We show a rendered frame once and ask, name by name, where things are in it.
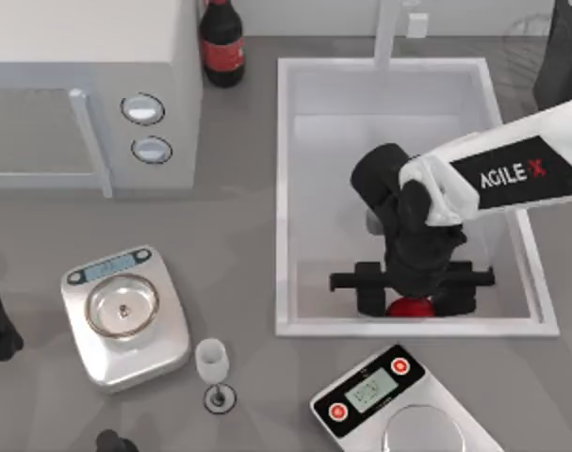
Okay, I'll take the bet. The red apple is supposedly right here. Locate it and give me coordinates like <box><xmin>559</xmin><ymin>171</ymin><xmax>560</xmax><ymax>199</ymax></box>
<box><xmin>385</xmin><ymin>296</ymin><xmax>436</xmax><ymax>318</ymax></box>

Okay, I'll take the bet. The black and silver kitchen scale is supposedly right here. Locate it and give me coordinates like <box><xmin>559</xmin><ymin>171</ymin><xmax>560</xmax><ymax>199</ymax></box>
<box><xmin>309</xmin><ymin>343</ymin><xmax>504</xmax><ymax>452</ymax></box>

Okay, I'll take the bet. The white sink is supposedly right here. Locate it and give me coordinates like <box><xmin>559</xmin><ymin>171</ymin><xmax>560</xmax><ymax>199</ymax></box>
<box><xmin>273</xmin><ymin>56</ymin><xmax>562</xmax><ymax>338</ymax></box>

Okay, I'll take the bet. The clear wine glass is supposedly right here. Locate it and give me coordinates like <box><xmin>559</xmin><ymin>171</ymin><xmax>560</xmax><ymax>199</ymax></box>
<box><xmin>193</xmin><ymin>337</ymin><xmax>238</xmax><ymax>416</ymax></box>

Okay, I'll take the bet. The tall white tap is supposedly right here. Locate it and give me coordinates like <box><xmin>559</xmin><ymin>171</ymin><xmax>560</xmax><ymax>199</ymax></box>
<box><xmin>372</xmin><ymin>0</ymin><xmax>399</xmax><ymax>73</ymax></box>

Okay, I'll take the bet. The dark grey appliance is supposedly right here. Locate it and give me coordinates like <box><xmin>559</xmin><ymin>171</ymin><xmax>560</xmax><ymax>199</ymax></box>
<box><xmin>533</xmin><ymin>0</ymin><xmax>572</xmax><ymax>112</ymax></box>

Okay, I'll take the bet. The round microwave knob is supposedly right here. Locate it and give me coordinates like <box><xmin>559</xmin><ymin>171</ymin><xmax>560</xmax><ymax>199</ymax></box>
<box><xmin>120</xmin><ymin>92</ymin><xmax>167</xmax><ymax>127</ymax></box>
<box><xmin>130</xmin><ymin>135</ymin><xmax>174</xmax><ymax>166</ymax></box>

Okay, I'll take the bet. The small black rounded object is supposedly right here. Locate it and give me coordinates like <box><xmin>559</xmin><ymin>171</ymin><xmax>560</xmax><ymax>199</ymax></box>
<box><xmin>95</xmin><ymin>428</ymin><xmax>139</xmax><ymax>452</ymax></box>

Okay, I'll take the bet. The dark bottle with red label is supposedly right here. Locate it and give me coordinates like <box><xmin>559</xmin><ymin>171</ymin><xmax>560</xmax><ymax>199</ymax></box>
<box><xmin>197</xmin><ymin>0</ymin><xmax>247</xmax><ymax>89</ymax></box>

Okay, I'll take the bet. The pale microwave oven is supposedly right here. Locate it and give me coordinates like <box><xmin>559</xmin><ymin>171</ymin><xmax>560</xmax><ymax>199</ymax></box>
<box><xmin>0</xmin><ymin>0</ymin><xmax>204</xmax><ymax>200</ymax></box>

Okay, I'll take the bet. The small white wall plate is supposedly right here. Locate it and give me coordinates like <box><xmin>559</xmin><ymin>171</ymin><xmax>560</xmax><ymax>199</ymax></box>
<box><xmin>407</xmin><ymin>12</ymin><xmax>429</xmax><ymax>40</ymax></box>

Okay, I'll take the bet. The pale microwave door handle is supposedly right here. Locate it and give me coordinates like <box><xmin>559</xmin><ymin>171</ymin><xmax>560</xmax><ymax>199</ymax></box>
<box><xmin>68</xmin><ymin>88</ymin><xmax>114</xmax><ymax>199</ymax></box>

